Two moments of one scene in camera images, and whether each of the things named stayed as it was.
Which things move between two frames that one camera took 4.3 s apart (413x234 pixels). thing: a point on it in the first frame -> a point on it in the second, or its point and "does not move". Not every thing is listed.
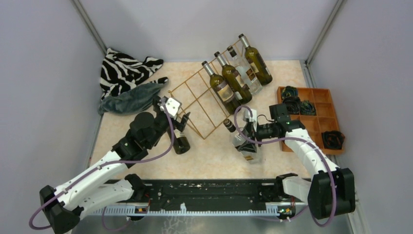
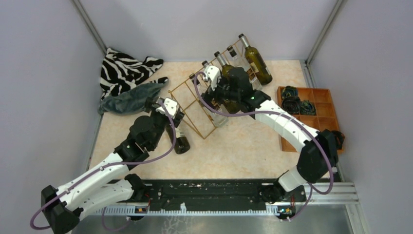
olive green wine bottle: [256, 63] does not move
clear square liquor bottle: [245, 72] does not move
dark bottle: [181, 144] does not move
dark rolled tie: [293, 104] does not move
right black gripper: [250, 147] -> [214, 94]
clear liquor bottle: [236, 137] -> [218, 119]
